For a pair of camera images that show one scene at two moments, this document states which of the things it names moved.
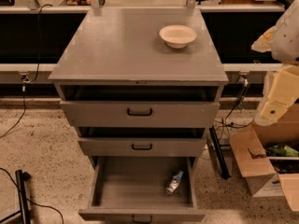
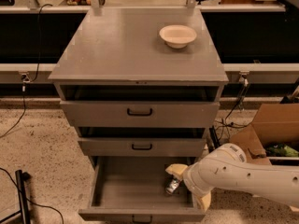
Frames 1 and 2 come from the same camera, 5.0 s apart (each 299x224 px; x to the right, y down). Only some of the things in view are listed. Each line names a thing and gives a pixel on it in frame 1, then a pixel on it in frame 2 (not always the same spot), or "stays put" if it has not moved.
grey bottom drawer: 131,189 stays put
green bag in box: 281,150 stays put
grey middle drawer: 141,147 stays put
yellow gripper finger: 263,44 to 177,168
